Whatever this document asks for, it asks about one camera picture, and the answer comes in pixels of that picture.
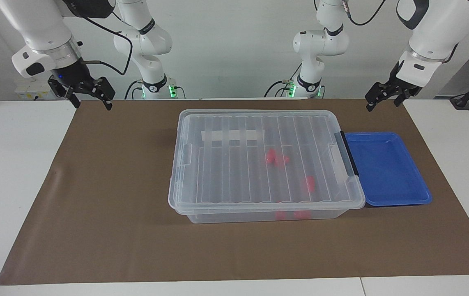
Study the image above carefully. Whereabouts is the black base cable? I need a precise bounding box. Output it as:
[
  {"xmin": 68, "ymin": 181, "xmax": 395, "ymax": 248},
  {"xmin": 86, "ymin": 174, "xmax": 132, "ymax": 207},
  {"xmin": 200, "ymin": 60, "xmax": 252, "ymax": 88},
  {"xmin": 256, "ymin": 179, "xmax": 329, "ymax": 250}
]
[
  {"xmin": 264, "ymin": 64, "xmax": 303, "ymax": 98},
  {"xmin": 124, "ymin": 80, "xmax": 143, "ymax": 100}
]

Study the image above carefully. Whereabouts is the clear ribbed plastic lid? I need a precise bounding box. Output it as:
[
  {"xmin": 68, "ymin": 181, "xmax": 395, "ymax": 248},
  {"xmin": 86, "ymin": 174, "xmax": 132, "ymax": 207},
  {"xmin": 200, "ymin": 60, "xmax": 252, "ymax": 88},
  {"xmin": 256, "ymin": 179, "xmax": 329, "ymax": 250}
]
[{"xmin": 168, "ymin": 109, "xmax": 366, "ymax": 211}]

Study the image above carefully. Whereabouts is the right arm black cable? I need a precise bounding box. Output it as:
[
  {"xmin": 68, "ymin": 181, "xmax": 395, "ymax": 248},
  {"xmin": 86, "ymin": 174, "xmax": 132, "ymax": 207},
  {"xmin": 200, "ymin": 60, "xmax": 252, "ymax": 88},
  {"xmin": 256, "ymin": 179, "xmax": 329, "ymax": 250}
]
[{"xmin": 79, "ymin": 10, "xmax": 133, "ymax": 76}]

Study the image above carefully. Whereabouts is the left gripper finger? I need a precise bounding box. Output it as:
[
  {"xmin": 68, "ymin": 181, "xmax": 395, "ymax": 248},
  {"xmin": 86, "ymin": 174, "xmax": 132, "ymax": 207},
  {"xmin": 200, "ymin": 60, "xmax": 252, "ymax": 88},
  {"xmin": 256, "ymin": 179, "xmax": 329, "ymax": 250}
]
[
  {"xmin": 365, "ymin": 81, "xmax": 391, "ymax": 112},
  {"xmin": 394, "ymin": 92, "xmax": 414, "ymax": 108}
]

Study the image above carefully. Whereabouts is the blue plastic tray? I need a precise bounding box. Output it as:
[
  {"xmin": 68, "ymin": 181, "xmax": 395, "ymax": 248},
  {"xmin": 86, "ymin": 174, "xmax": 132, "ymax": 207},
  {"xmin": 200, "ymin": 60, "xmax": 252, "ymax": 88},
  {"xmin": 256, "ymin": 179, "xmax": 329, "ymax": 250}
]
[{"xmin": 343, "ymin": 132, "xmax": 433, "ymax": 207}]

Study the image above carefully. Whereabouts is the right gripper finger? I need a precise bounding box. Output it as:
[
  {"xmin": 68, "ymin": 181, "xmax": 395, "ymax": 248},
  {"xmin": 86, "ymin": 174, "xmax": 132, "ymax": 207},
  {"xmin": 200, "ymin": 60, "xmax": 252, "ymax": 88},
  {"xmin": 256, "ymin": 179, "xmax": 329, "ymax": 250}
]
[
  {"xmin": 48, "ymin": 78, "xmax": 81, "ymax": 109},
  {"xmin": 83, "ymin": 77, "xmax": 116, "ymax": 111}
]

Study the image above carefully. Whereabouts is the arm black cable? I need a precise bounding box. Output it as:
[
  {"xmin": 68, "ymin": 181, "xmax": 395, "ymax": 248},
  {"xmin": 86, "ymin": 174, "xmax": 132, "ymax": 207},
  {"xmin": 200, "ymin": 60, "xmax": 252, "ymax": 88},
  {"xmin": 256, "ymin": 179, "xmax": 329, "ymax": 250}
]
[
  {"xmin": 341, "ymin": 0, "xmax": 460, "ymax": 63},
  {"xmin": 79, "ymin": 10, "xmax": 133, "ymax": 76}
]

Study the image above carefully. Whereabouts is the black box latch handle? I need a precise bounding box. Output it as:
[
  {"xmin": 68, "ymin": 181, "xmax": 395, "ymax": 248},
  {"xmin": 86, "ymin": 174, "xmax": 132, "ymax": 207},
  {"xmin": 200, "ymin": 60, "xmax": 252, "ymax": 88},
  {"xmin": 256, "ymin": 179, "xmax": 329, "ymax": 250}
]
[{"xmin": 335, "ymin": 131, "xmax": 360, "ymax": 177}]

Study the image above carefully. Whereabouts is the clear plastic storage box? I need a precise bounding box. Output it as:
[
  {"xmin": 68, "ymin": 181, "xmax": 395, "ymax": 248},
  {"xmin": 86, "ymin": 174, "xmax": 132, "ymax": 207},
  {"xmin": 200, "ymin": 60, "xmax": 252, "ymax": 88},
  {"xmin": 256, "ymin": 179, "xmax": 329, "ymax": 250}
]
[{"xmin": 169, "ymin": 110, "xmax": 366, "ymax": 224}]

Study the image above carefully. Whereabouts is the brown table mat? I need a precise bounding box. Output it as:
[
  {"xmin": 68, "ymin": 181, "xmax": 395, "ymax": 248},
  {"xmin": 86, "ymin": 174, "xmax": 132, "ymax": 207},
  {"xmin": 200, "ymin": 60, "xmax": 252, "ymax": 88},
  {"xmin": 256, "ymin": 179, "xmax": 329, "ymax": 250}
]
[{"xmin": 0, "ymin": 99, "xmax": 469, "ymax": 285}]

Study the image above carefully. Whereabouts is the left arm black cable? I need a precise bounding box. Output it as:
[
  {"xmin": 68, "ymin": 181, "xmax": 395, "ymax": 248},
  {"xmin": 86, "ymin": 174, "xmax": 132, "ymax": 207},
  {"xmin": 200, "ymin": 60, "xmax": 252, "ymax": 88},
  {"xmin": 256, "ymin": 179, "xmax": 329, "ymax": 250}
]
[{"xmin": 341, "ymin": 0, "xmax": 460, "ymax": 63}]

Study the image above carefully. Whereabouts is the white power strip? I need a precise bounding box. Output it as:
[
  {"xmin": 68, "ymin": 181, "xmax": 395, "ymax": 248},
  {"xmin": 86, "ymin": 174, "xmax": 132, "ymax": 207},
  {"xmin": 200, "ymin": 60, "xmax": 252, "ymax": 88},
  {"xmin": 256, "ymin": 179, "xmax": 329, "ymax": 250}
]
[{"xmin": 15, "ymin": 79, "xmax": 60, "ymax": 100}]

